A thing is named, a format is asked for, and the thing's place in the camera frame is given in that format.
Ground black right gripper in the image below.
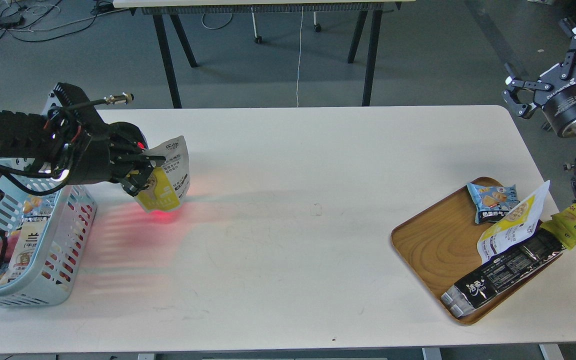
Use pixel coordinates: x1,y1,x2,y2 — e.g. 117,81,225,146
502,17,576,138

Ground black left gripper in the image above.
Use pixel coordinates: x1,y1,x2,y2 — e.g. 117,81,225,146
66,122,166,197

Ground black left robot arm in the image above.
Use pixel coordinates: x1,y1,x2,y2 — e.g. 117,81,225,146
0,82,166,202

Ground light blue plastic basket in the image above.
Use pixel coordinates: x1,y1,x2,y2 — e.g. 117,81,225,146
0,177,98,307

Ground blue snack packet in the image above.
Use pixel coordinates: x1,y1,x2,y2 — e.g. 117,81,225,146
466,182,520,224

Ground snack packets in basket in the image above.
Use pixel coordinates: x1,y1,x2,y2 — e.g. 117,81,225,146
0,194,57,286

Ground yellow cartoon snack packet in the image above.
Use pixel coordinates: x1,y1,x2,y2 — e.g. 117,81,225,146
540,203,576,249

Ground white yellow snack pouch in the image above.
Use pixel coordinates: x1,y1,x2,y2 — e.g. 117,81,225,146
477,180,551,264

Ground long black snack package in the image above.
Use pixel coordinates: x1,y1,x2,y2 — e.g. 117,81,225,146
439,228,566,318

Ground black legged background table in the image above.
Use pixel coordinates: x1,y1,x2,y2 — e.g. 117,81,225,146
113,0,416,109

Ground wooden tray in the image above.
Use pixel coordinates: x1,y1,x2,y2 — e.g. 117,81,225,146
391,187,566,325

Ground black floor cables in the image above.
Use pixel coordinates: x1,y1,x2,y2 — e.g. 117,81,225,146
0,0,119,65

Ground white hanging cable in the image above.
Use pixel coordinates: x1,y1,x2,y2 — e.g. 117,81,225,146
295,11,305,108

